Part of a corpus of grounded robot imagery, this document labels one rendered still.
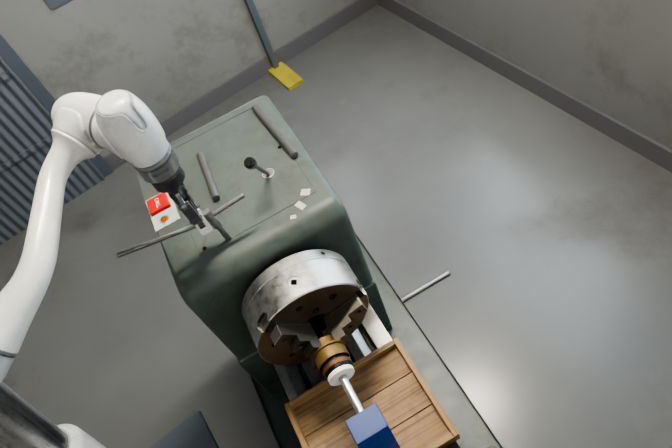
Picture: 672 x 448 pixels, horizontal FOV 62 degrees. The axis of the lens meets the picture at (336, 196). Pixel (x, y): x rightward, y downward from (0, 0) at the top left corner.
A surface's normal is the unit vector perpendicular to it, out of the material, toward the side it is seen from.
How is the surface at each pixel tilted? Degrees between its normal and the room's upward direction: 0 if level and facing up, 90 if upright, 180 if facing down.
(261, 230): 0
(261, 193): 0
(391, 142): 0
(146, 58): 90
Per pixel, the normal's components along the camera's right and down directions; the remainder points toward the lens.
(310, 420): -0.24, -0.61
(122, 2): 0.55, 0.56
